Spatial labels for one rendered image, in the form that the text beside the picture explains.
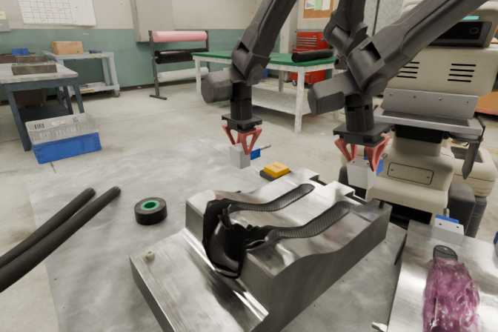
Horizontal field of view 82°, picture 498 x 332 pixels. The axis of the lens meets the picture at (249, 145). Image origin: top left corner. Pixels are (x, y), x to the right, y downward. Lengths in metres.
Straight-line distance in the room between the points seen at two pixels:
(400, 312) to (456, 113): 0.58
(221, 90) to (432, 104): 0.58
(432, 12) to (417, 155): 0.57
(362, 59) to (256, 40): 0.22
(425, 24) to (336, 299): 0.48
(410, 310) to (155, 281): 0.40
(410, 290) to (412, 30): 0.40
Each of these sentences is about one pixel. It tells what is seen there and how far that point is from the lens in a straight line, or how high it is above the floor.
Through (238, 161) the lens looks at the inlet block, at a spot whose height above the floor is 0.93.
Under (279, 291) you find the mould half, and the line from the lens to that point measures 0.48.
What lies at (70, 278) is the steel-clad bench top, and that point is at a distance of 0.72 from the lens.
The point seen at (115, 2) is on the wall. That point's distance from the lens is 7.02.
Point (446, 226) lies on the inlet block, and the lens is 0.73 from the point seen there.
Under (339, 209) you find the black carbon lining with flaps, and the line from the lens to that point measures 0.69.
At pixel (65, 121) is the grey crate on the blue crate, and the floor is 0.30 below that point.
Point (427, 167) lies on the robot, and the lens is 1.01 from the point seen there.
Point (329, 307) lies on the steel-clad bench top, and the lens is 0.60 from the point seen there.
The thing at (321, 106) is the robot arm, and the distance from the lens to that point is 0.59.
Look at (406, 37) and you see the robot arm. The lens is 0.54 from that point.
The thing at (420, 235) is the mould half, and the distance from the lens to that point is 0.73.
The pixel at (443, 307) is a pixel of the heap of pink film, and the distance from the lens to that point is 0.52.
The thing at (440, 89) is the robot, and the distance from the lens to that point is 0.95.
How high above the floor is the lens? 1.26
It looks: 22 degrees down
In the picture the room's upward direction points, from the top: straight up
